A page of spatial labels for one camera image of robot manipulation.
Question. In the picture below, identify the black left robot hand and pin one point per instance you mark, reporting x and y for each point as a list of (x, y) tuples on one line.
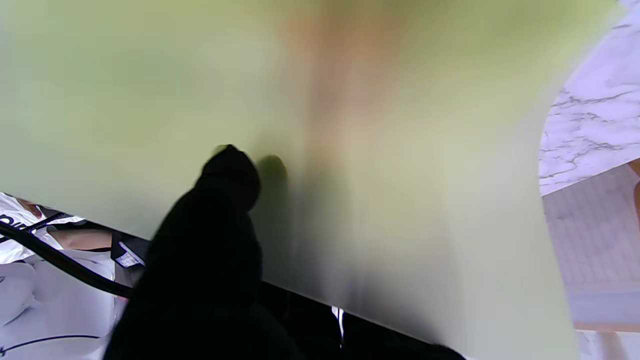
[(200, 270)]

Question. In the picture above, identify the white panel with black lettering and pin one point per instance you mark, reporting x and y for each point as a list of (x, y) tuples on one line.
[(25, 225)]

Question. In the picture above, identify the yellow translucent file folder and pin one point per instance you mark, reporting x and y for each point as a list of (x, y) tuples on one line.
[(400, 150)]

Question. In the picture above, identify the black robot stand base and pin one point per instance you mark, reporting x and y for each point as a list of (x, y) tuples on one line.
[(310, 325)]

